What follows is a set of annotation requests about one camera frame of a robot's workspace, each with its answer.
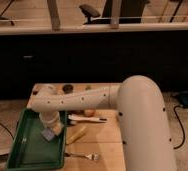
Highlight black floor cable right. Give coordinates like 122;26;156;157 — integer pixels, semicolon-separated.
171;104;187;150

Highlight blue sponge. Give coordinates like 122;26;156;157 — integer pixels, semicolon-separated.
41;129;55;141

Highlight orange round fruit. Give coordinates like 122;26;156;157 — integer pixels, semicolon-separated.
84;110;95;117

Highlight green plastic tray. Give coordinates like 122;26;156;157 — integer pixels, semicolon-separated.
6;108;67;171

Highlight black floor cable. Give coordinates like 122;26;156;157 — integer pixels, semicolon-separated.
171;104;187;150
0;112;15;141

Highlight dark brown round bowl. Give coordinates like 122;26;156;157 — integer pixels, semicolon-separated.
62;84;74;94

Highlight yellow corn cob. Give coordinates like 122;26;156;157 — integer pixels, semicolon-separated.
66;126;87;145

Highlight silver metal fork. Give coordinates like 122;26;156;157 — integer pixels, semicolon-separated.
65;153;99;162

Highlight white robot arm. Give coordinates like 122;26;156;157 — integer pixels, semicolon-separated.
30;75;177;171

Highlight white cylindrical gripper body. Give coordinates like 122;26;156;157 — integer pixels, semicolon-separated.
39;112;64;135

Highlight black floor cable left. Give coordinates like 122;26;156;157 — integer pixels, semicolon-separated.
0;112;15;141

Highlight black office chair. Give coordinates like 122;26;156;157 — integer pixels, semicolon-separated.
79;0;150;25

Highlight dark cabinet counter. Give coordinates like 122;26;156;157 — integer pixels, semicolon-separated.
0;25;188;100

